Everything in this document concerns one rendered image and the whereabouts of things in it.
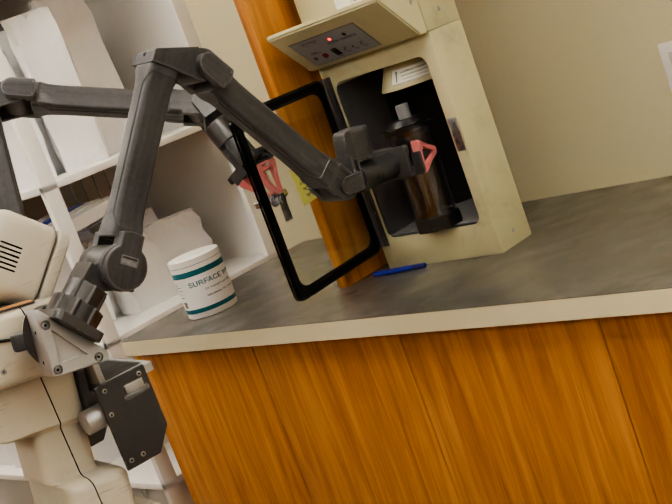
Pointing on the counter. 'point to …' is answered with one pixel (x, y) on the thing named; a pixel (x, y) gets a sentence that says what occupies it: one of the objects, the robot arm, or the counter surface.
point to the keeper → (456, 134)
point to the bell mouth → (405, 75)
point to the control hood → (405, 15)
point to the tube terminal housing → (490, 240)
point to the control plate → (313, 47)
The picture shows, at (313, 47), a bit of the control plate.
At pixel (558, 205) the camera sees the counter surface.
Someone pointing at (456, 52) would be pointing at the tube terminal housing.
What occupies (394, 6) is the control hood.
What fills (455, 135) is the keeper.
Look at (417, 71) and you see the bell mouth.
